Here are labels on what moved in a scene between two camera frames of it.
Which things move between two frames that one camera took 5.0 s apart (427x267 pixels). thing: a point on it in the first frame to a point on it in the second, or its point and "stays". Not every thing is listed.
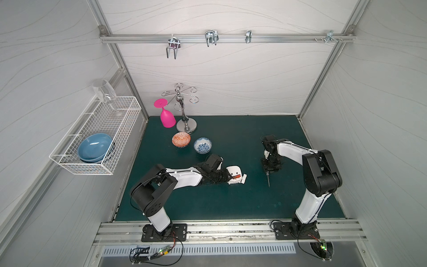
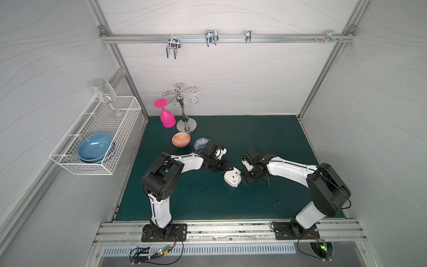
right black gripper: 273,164 to 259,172
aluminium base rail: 229,231 stays
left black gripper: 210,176 to 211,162
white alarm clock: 234,170 stays
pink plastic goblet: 167,118 stays
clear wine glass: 106,93 stays
